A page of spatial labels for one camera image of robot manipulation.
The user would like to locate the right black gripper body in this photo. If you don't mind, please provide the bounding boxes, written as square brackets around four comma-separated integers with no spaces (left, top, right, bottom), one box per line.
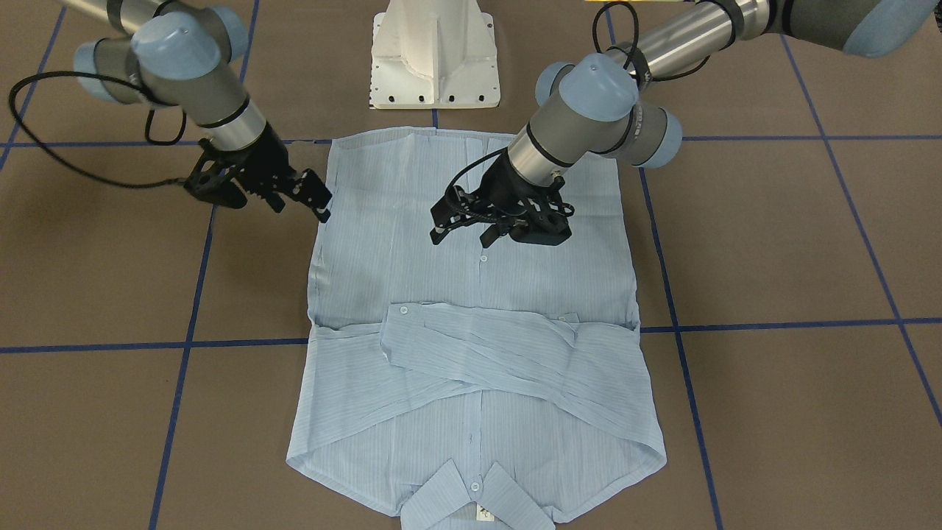
[228,123,310,213]

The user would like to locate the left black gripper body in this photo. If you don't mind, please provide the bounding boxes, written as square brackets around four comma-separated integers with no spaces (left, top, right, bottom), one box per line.
[456,151,565,225]

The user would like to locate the light blue button-up shirt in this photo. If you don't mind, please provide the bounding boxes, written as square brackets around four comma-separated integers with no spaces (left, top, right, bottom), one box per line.
[286,127,668,529]

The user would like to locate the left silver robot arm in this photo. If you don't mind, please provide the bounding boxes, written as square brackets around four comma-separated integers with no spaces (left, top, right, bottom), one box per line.
[430,1,940,248]

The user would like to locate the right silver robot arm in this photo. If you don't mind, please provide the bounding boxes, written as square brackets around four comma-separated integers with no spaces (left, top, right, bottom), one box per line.
[66,1,332,222]

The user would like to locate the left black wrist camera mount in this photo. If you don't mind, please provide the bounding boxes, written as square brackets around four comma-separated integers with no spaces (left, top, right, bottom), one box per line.
[509,185,575,246]

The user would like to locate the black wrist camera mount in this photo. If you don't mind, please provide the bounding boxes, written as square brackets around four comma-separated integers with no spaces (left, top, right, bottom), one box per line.
[184,138,248,209]
[509,185,575,246]

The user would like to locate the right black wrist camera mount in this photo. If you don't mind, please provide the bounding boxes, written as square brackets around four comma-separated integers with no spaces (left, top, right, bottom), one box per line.
[184,138,248,209]

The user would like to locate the black braided cable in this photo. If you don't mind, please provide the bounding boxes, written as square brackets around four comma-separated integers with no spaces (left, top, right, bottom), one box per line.
[9,71,188,189]

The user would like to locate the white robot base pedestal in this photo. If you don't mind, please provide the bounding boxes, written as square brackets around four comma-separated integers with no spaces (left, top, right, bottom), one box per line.
[368,1,501,110]

